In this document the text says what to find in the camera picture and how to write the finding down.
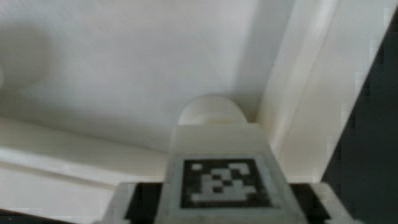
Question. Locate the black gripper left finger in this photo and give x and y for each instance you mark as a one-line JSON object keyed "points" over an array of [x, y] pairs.
{"points": [[134, 204]]}

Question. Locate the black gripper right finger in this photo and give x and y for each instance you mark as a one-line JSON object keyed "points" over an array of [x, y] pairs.
{"points": [[321, 204]]}

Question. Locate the white table leg with tag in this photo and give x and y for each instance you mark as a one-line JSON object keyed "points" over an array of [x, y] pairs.
{"points": [[225, 186]]}

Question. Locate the white square tabletop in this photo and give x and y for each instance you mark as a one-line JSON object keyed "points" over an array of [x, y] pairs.
{"points": [[111, 60]]}

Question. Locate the white U-shaped obstacle fence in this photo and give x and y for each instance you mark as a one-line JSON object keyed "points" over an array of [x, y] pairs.
{"points": [[50, 195]]}

